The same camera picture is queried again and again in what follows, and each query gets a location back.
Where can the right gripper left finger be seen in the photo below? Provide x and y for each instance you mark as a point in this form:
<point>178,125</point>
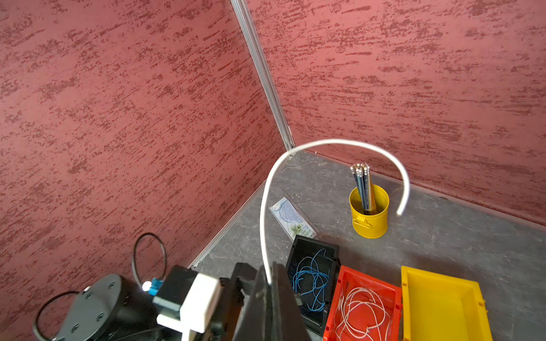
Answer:
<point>255,322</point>

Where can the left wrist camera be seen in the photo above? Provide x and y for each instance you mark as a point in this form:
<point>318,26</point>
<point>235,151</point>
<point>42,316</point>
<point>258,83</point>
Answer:
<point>185,302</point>

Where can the clear plastic bag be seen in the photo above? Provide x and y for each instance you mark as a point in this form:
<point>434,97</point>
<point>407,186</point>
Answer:
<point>291,219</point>

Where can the left corner aluminium post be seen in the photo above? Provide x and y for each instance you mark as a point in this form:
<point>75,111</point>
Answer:
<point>252,40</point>

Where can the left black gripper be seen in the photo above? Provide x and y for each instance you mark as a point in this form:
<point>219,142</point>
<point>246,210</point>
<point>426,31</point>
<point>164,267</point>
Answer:
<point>223,323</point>

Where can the yellow plastic bin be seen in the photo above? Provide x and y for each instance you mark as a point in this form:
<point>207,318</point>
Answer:
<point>439,307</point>

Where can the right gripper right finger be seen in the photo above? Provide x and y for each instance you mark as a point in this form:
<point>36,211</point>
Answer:
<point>287,322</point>

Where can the black plastic bin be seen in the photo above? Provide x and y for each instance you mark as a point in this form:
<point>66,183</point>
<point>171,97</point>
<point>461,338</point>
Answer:
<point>313,268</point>

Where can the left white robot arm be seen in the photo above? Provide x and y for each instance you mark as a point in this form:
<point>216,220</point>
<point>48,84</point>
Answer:
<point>113,308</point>

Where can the red plastic bin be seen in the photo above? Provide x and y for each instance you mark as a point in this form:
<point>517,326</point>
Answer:
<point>363,308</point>

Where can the bundle of metal rods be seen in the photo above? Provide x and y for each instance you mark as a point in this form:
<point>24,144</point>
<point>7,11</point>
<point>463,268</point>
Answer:
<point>362,176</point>

